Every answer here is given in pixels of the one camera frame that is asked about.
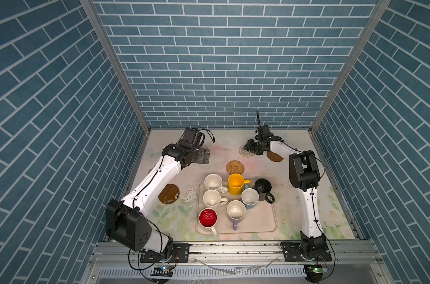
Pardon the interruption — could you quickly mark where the white mug top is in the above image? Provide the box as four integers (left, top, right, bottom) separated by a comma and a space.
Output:
204, 173, 228, 194

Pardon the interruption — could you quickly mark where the light blue mug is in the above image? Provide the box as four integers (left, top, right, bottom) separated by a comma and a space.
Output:
241, 188, 260, 210

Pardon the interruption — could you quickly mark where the dark brown glossy round coaster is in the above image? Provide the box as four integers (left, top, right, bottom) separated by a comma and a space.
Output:
158, 183, 180, 205

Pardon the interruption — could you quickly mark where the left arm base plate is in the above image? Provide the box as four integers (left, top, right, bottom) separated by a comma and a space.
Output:
140, 243, 190, 263

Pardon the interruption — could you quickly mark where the pink flower coaster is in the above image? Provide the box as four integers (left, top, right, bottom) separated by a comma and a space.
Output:
194, 148, 210, 164

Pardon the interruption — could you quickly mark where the beige serving tray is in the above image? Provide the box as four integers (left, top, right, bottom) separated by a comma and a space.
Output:
196, 182, 277, 235

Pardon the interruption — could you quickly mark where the brown wooden round coaster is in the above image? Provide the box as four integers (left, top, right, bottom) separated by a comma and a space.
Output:
267, 151, 284, 162

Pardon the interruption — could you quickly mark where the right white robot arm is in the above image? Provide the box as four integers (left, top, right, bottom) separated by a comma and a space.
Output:
244, 134, 329, 260

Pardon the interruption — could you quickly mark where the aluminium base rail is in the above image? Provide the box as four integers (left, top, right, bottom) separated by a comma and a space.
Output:
90, 241, 383, 267

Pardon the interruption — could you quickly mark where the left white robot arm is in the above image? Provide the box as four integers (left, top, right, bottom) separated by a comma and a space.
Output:
106, 127, 205, 259

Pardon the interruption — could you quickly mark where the purple handle white mug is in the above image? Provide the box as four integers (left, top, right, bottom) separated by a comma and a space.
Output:
226, 200, 246, 231

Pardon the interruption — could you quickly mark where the black mug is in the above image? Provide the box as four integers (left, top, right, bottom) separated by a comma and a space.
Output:
254, 179, 275, 204

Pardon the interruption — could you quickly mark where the white mug middle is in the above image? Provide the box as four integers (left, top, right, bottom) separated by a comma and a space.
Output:
203, 189, 228, 209

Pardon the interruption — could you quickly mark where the yellow mug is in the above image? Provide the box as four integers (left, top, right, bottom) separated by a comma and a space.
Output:
228, 173, 251, 195

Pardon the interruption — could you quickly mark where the red inside white mug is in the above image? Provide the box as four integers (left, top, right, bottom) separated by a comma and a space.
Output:
198, 208, 218, 236

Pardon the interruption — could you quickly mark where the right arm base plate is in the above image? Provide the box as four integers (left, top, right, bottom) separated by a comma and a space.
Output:
279, 241, 333, 262

